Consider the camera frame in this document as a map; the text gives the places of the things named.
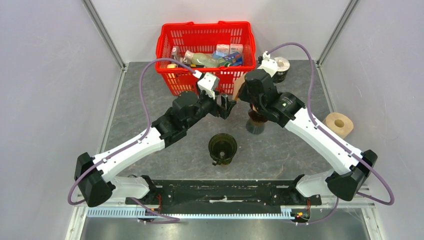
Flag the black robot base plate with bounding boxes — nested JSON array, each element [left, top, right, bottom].
[[139, 179, 322, 214]]

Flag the red plastic shopping basket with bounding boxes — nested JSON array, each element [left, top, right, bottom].
[[155, 21, 256, 96]]

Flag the white pink carton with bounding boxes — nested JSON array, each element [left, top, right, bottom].
[[229, 43, 244, 55], [216, 44, 230, 55]]

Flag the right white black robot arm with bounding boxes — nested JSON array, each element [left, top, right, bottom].
[[238, 69, 378, 205]]

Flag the clear plastic bottle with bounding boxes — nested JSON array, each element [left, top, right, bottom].
[[184, 50, 220, 68]]

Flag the slotted white cable duct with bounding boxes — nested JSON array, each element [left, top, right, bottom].
[[87, 206, 295, 221]]

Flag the dark dripper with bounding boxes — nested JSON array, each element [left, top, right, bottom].
[[208, 133, 238, 166]]

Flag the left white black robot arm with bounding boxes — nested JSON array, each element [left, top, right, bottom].
[[72, 90, 237, 207]]

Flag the brown dripper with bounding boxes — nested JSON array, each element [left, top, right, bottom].
[[248, 105, 268, 123]]

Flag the small grey pouch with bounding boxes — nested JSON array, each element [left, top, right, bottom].
[[171, 45, 182, 62]]

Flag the black wrapped paper roll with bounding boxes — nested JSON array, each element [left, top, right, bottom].
[[272, 57, 290, 84]]

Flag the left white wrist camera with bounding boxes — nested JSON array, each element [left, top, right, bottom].
[[193, 70, 220, 100]]

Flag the blue green box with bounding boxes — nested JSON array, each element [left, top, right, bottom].
[[212, 50, 243, 67]]

